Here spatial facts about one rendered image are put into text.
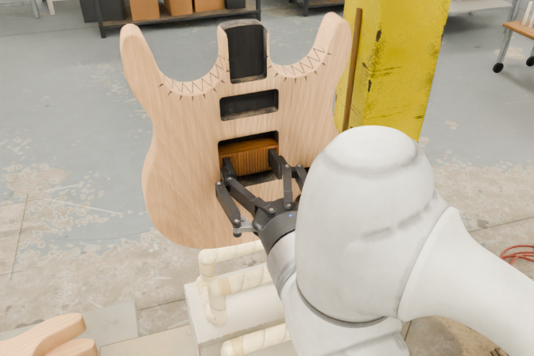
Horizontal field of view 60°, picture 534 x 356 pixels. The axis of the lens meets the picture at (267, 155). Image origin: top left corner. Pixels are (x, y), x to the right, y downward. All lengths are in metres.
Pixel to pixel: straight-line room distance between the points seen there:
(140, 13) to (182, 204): 4.75
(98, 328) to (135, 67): 0.79
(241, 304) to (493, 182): 2.57
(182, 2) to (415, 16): 4.03
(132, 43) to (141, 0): 4.78
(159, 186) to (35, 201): 2.50
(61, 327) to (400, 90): 1.35
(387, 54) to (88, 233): 1.93
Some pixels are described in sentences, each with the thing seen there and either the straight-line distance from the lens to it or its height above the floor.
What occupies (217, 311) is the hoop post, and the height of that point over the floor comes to 1.15.
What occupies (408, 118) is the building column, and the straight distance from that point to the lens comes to 1.92.
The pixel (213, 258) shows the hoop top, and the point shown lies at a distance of 0.94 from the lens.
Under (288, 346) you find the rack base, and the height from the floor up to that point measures 1.02.
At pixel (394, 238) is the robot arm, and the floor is 1.65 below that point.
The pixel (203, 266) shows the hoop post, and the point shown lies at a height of 1.19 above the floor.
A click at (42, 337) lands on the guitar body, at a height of 1.03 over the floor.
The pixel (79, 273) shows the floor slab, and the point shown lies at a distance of 2.67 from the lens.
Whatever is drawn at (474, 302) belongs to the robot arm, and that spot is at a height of 1.62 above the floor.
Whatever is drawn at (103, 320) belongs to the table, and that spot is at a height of 0.90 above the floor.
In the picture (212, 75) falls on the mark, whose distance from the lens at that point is 0.69.
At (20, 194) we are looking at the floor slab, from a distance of 3.31.
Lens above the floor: 1.90
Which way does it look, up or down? 36 degrees down
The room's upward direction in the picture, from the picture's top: straight up
